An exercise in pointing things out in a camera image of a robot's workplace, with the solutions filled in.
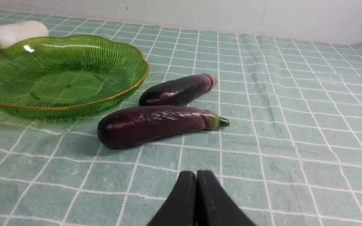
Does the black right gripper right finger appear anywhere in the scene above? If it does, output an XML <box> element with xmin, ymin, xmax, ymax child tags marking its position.
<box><xmin>196</xmin><ymin>170</ymin><xmax>255</xmax><ymax>226</ymax></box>

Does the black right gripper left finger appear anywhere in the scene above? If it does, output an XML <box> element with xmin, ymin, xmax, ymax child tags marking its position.
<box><xmin>147</xmin><ymin>171</ymin><xmax>197</xmax><ymax>226</ymax></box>

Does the purple eggplant with green stem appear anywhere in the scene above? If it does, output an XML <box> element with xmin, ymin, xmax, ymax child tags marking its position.
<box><xmin>97</xmin><ymin>105</ymin><xmax>230</xmax><ymax>149</ymax></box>

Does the purple eggplant without stem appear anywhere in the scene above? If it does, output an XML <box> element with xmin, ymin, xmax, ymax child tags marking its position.
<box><xmin>139</xmin><ymin>73</ymin><xmax>217</xmax><ymax>106</ymax></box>

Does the white radish with leaves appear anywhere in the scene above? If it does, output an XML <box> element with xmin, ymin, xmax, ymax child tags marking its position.
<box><xmin>0</xmin><ymin>20</ymin><xmax>49</xmax><ymax>49</ymax></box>

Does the green glass plate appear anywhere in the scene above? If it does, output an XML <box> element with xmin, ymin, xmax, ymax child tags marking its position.
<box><xmin>0</xmin><ymin>35</ymin><xmax>150</xmax><ymax>120</ymax></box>

